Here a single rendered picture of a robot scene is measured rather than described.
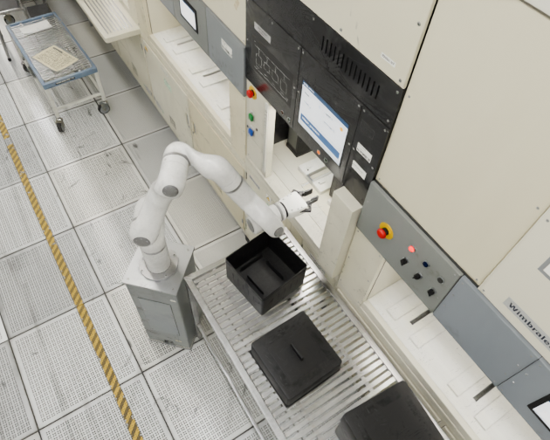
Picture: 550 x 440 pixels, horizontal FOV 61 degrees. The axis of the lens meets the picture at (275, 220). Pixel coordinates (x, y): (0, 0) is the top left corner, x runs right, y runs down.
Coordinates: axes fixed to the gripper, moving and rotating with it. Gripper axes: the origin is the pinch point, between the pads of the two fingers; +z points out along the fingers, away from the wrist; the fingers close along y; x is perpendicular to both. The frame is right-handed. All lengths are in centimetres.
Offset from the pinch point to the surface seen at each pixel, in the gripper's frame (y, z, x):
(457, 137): 48, 3, 75
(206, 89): -124, 11, -34
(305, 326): 40, -27, -33
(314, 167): -32, 29, -29
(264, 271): 2.6, -24.8, -42.0
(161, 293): -15, -72, -47
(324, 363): 57, -29, -33
